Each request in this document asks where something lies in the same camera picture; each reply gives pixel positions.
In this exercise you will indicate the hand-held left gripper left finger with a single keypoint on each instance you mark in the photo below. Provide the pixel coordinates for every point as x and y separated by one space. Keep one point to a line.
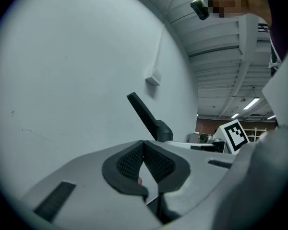
86 190

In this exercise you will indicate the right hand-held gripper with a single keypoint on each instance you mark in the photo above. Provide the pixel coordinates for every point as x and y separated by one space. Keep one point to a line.
232 138

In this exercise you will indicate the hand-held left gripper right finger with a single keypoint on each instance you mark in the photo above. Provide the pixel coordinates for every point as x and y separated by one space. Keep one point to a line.
194 176

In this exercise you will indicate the person's left hand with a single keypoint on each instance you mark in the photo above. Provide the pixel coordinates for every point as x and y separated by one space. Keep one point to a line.
140 180

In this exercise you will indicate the gray equipment boxes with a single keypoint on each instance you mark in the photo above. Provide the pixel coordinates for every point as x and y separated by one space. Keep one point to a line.
201 138

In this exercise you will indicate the long ceiling light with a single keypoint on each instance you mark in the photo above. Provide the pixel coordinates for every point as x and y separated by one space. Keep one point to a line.
251 103
271 117
235 115

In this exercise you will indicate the white shelf rack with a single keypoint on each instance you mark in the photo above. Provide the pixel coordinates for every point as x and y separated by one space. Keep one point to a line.
254 134

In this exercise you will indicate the person's dark shirt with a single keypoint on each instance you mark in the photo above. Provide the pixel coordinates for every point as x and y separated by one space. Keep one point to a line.
282 20

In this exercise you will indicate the white wall switch box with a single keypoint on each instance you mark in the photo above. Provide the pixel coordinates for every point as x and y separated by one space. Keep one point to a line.
154 77

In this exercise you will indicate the black head-mounted camera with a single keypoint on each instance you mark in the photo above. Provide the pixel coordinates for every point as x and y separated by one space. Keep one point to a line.
200 9

